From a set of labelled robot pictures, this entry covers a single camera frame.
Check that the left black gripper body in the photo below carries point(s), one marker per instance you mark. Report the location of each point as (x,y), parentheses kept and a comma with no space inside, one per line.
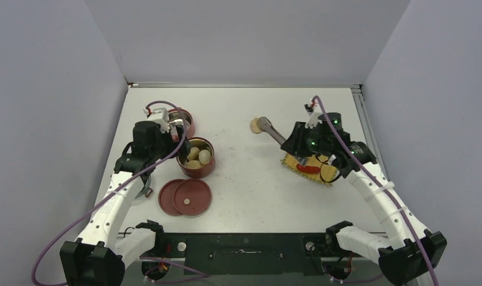
(165,145)

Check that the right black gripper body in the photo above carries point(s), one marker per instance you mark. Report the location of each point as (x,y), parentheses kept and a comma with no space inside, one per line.
(310,141)

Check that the red sausage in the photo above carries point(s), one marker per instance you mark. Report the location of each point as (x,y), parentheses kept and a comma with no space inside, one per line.
(307,169)

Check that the steel tongs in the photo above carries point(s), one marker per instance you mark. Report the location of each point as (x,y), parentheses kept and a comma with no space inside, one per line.
(266,126)

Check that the round beige bun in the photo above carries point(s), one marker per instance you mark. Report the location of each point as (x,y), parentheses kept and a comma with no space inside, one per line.
(256,125)

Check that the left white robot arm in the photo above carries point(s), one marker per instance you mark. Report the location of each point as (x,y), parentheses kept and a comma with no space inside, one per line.
(95,257)

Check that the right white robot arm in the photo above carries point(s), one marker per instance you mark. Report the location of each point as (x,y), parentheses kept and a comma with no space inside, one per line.
(409,251)

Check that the glass lid with red clip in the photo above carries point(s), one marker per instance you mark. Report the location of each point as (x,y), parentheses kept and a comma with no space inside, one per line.
(147,190)

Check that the lower red round lid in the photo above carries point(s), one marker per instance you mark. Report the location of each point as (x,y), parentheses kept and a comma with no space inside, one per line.
(166,197)

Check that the red round lid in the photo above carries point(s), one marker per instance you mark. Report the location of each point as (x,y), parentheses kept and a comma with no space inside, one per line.
(166,197)
(192,197)

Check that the upper red round lid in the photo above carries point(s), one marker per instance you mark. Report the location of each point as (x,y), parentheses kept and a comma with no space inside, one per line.
(192,197)

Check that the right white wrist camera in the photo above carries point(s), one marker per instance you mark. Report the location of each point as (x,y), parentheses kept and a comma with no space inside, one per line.
(315,115)

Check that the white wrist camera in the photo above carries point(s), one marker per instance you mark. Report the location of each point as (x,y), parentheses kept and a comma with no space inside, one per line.
(161,117)
(315,115)

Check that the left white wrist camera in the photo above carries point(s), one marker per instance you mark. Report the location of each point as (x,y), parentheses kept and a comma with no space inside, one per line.
(161,117)

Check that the aluminium rail frame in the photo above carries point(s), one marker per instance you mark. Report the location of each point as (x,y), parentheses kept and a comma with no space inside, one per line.
(252,191)

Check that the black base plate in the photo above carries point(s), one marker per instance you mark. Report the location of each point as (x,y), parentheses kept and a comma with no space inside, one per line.
(249,254)

